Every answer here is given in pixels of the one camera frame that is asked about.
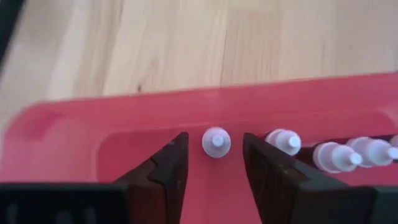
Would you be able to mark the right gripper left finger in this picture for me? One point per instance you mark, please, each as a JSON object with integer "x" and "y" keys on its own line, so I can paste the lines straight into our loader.
{"x": 161, "y": 186}

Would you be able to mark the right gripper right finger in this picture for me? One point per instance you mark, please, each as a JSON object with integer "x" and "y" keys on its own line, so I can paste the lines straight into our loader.
{"x": 280, "y": 193}

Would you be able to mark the small white-capped coloring bottle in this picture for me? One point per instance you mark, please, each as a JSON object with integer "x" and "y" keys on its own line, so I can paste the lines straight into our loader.
{"x": 335, "y": 157}
{"x": 373, "y": 151}

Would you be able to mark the small dark blue coloring bottle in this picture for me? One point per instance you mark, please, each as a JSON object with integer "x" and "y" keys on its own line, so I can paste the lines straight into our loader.
{"x": 216, "y": 143}

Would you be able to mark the pink translucent plastic bin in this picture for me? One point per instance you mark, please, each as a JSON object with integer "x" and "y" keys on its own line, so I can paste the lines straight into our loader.
{"x": 124, "y": 124}

